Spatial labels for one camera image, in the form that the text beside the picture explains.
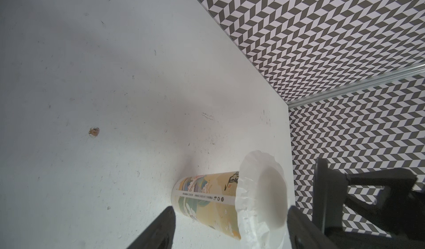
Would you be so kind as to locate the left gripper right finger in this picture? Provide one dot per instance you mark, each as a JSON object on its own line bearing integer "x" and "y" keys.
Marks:
{"x": 304, "y": 234}

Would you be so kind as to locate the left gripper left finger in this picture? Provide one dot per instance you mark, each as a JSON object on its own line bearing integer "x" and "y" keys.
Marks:
{"x": 159, "y": 234}

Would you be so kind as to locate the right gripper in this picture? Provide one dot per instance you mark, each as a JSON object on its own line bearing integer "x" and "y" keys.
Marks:
{"x": 399, "y": 210}

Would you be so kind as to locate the illustrated paper milk tea cup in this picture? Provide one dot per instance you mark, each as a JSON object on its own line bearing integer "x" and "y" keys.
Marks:
{"x": 210, "y": 200}

